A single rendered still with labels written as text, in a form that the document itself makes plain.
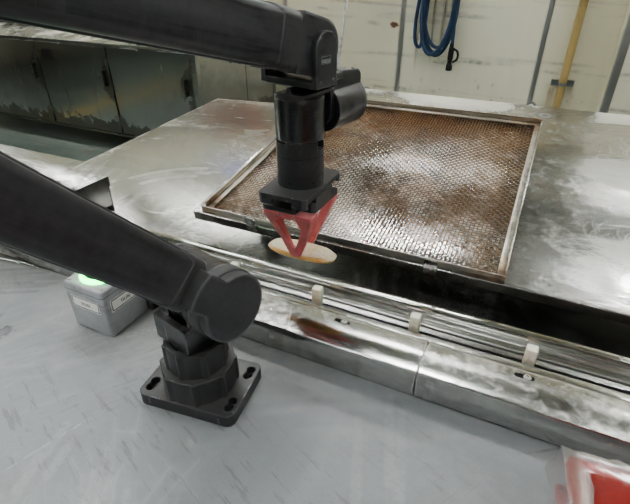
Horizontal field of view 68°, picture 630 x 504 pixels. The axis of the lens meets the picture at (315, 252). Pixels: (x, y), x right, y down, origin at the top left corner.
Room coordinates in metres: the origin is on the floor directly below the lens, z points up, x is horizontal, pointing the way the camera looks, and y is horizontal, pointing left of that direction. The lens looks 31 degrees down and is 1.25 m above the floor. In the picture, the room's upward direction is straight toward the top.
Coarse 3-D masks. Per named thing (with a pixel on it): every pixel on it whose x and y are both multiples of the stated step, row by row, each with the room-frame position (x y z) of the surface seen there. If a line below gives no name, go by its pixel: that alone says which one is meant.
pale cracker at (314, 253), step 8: (272, 240) 0.57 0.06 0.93; (280, 240) 0.56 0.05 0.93; (296, 240) 0.56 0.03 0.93; (272, 248) 0.54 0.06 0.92; (280, 248) 0.54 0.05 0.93; (312, 248) 0.53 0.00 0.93; (320, 248) 0.53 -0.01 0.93; (288, 256) 0.53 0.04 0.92; (304, 256) 0.52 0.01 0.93; (312, 256) 0.52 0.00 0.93; (320, 256) 0.52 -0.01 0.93; (328, 256) 0.52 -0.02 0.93; (336, 256) 0.52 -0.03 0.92
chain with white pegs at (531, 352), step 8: (272, 288) 0.57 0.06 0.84; (312, 288) 0.53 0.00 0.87; (320, 288) 0.53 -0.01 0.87; (296, 296) 0.55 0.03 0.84; (312, 296) 0.53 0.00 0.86; (320, 296) 0.52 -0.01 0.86; (328, 304) 0.53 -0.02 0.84; (352, 312) 0.51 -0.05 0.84; (416, 312) 0.47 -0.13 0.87; (384, 320) 0.49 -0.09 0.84; (416, 320) 0.46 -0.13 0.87; (408, 328) 0.47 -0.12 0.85; (416, 328) 0.46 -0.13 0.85; (432, 336) 0.46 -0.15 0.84; (464, 344) 0.45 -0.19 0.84; (528, 344) 0.41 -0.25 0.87; (488, 352) 0.43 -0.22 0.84; (528, 352) 0.40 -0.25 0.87; (536, 352) 0.40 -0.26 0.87; (520, 360) 0.42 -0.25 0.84; (528, 360) 0.40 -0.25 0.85; (544, 368) 0.40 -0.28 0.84; (568, 376) 0.39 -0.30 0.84; (576, 376) 0.39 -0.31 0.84; (600, 384) 0.38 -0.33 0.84; (624, 392) 0.37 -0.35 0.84
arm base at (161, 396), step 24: (168, 360) 0.37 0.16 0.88; (192, 360) 0.36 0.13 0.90; (216, 360) 0.37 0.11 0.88; (240, 360) 0.42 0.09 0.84; (144, 384) 0.38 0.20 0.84; (168, 384) 0.36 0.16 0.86; (192, 384) 0.35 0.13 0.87; (216, 384) 0.36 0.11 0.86; (240, 384) 0.38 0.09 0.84; (168, 408) 0.36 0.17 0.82; (192, 408) 0.35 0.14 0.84; (216, 408) 0.35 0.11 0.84; (240, 408) 0.36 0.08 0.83
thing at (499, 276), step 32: (384, 128) 1.00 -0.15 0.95; (416, 128) 0.99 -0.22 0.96; (448, 128) 0.97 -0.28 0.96; (512, 128) 0.95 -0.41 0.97; (256, 160) 0.89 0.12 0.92; (384, 160) 0.86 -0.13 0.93; (448, 160) 0.84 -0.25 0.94; (480, 160) 0.84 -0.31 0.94; (224, 192) 0.78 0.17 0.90; (256, 192) 0.78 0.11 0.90; (384, 192) 0.75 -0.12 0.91; (448, 192) 0.74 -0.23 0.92; (256, 224) 0.68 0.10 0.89; (288, 224) 0.68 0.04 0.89; (352, 224) 0.67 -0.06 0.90; (384, 224) 0.66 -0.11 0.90; (416, 224) 0.66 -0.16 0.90; (512, 224) 0.64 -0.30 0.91; (416, 256) 0.57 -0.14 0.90; (448, 256) 0.58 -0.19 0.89
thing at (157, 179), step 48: (144, 144) 1.30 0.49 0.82; (192, 144) 1.30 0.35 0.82; (240, 144) 1.30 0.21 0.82; (144, 192) 0.96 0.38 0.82; (192, 192) 0.96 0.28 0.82; (192, 240) 0.75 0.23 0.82; (240, 240) 0.75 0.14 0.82; (384, 288) 0.60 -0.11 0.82; (432, 288) 0.60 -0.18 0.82; (480, 288) 0.60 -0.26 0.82; (576, 336) 0.48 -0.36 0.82; (624, 336) 0.48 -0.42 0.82
